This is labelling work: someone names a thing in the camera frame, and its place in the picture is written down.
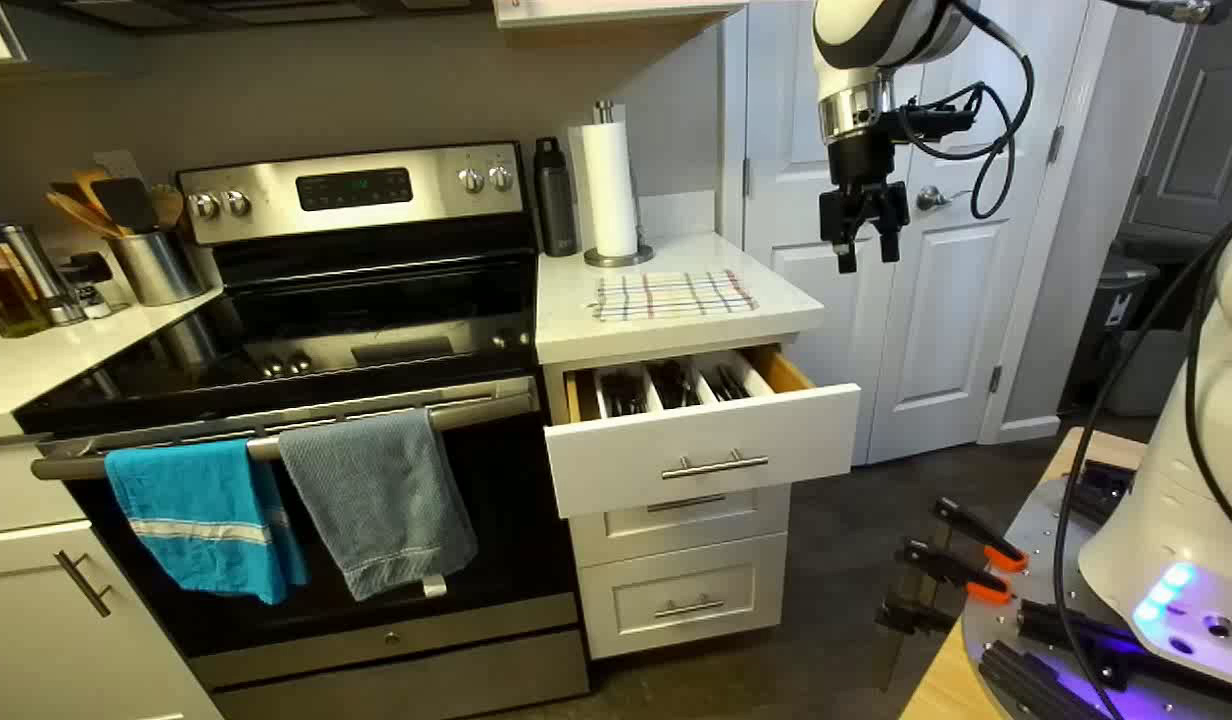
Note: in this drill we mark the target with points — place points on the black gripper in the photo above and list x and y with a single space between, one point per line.
862 165

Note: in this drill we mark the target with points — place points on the white cutlery drawer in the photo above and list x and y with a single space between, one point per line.
600 460

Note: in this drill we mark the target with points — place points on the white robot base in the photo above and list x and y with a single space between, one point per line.
1178 534

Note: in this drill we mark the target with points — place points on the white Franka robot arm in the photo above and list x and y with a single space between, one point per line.
882 27

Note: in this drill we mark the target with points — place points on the white drawer cabinet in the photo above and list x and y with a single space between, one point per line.
679 285

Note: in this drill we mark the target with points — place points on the white middle drawer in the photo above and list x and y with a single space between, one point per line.
617 534

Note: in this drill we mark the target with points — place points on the white deep drawer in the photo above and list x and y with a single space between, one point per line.
631 607

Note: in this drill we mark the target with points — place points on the silver door knob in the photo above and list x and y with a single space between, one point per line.
928 200

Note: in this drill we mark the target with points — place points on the white panel door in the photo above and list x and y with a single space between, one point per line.
938 347

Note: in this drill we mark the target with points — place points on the silver knives pile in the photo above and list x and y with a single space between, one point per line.
724 382

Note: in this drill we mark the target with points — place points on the plaid dish cloth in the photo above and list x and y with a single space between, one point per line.
668 299

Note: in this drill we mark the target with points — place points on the silver spoons pile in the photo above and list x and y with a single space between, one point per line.
679 385

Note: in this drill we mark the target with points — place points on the metal paper towel holder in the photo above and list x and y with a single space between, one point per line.
634 258

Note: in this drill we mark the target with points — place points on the white cutlery organizer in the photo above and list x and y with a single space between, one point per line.
655 385

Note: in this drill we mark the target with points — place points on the grey trash bin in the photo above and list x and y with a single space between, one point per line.
1120 312

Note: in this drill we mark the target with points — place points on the white paper towel roll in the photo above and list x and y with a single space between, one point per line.
607 187

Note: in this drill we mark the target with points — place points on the silver forks pile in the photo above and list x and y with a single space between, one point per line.
627 394

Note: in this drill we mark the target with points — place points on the orange black bar clamp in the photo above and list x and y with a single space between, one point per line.
982 534
959 568

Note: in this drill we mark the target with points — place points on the black water bottle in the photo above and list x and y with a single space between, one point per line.
552 200

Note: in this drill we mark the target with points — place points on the grey panel door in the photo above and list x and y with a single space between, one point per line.
1203 121

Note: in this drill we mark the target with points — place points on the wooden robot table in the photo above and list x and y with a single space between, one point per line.
951 686

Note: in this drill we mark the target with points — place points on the stainless black electric stove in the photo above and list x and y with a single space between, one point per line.
376 307

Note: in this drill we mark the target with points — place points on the grey hanging towel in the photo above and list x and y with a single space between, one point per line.
376 507

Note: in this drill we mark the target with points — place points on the round wooden spoon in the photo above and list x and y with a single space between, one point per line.
167 207

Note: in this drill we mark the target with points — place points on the metal utensil crock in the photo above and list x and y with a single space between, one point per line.
158 265

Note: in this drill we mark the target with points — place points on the blue striped towel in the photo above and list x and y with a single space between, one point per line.
202 520

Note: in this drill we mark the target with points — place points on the black spatula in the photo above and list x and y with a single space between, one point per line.
125 200

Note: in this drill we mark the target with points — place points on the dark small countertop appliance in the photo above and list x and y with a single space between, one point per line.
97 281

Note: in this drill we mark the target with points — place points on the long wooden spoon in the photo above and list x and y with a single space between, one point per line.
76 207

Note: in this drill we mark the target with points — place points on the white base cabinet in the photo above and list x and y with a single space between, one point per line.
59 654

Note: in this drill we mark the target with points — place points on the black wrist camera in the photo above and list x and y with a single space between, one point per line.
938 121

